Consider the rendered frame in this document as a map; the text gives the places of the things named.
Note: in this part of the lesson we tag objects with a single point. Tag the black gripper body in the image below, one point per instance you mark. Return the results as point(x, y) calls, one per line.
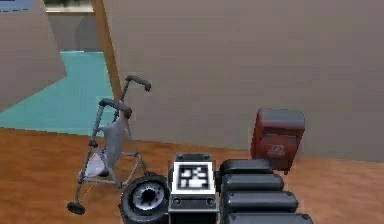
point(145, 199)

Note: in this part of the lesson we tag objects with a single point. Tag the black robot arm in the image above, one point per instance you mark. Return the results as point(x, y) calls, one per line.
point(253, 196)

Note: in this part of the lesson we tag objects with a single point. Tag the grey folding stroller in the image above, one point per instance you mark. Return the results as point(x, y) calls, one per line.
point(111, 140)

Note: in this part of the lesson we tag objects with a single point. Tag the blue framed window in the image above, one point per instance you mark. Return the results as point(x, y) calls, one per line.
point(15, 5)

